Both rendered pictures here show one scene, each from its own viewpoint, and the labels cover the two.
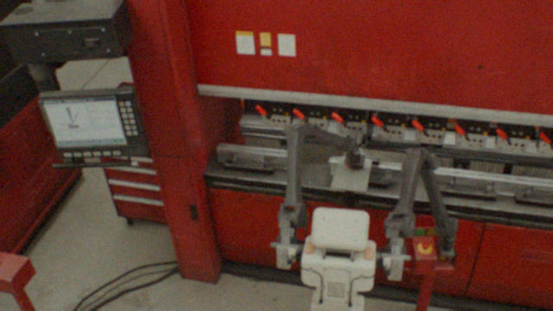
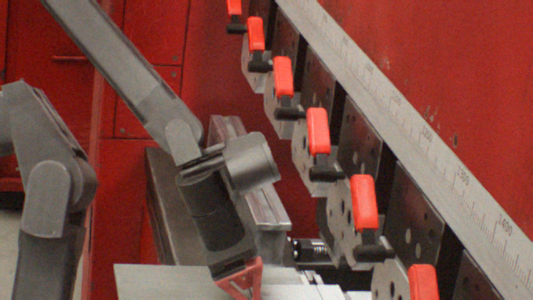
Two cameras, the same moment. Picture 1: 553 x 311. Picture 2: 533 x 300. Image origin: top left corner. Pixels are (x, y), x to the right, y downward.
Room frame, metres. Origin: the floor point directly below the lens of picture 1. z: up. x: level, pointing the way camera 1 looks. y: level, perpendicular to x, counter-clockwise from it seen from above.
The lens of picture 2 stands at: (1.50, -1.54, 1.74)
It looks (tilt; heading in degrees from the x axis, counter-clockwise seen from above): 21 degrees down; 60
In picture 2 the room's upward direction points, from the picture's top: 7 degrees clockwise
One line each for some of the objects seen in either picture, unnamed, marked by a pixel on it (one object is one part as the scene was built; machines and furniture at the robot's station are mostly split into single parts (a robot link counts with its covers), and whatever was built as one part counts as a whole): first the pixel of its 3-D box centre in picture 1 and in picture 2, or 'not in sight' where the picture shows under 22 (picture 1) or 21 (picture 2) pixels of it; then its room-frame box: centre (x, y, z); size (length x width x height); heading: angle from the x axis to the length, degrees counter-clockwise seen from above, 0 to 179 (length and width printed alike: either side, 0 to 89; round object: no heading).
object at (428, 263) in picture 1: (433, 250); not in sight; (1.78, -0.74, 0.75); 0.20 x 0.16 x 0.18; 85
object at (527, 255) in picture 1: (537, 256); not in sight; (1.83, -1.35, 0.59); 0.15 x 0.02 x 0.07; 74
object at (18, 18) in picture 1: (87, 93); not in sight; (2.21, 0.92, 1.53); 0.51 x 0.25 x 0.85; 88
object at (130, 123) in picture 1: (98, 121); not in sight; (2.12, 0.87, 1.42); 0.45 x 0.12 x 0.36; 88
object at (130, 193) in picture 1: (150, 161); not in sight; (3.02, 0.94, 0.50); 0.50 x 0.50 x 1.00; 74
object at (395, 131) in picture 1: (391, 121); (384, 184); (2.22, -0.57, 1.25); 0.15 x 0.09 x 0.17; 74
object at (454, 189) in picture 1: (466, 192); not in sight; (2.05, -0.97, 0.89); 0.30 x 0.05 x 0.03; 74
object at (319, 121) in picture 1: (314, 114); (306, 74); (2.33, -0.19, 1.25); 0.15 x 0.09 x 0.17; 74
